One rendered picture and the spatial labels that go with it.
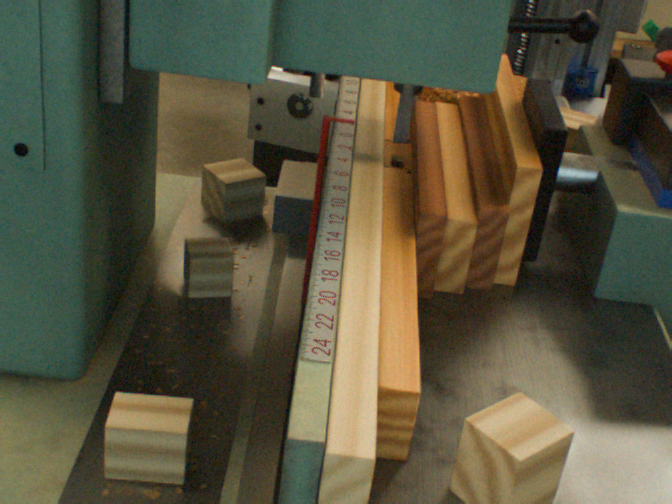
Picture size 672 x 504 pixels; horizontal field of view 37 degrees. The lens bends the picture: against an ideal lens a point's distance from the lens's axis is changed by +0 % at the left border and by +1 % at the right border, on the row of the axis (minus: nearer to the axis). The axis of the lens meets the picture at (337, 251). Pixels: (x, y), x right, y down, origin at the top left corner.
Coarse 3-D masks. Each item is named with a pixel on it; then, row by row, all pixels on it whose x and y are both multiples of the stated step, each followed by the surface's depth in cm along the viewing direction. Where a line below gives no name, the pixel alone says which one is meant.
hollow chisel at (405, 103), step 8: (400, 96) 63; (408, 96) 63; (400, 104) 64; (408, 104) 64; (400, 112) 64; (408, 112) 64; (400, 120) 64; (408, 120) 64; (400, 128) 64; (408, 128) 64; (400, 136) 65
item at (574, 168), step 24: (528, 96) 64; (552, 96) 63; (528, 120) 63; (552, 120) 59; (552, 144) 58; (552, 168) 59; (576, 168) 63; (624, 168) 63; (552, 192) 60; (576, 192) 64; (528, 240) 61
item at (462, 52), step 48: (288, 0) 58; (336, 0) 57; (384, 0) 57; (432, 0) 57; (480, 0) 57; (288, 48) 59; (336, 48) 59; (384, 48) 59; (432, 48) 59; (480, 48) 58
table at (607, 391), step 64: (576, 256) 65; (448, 320) 56; (512, 320) 57; (576, 320) 58; (640, 320) 59; (448, 384) 51; (512, 384) 51; (576, 384) 52; (640, 384) 53; (448, 448) 46; (576, 448) 47; (640, 448) 48
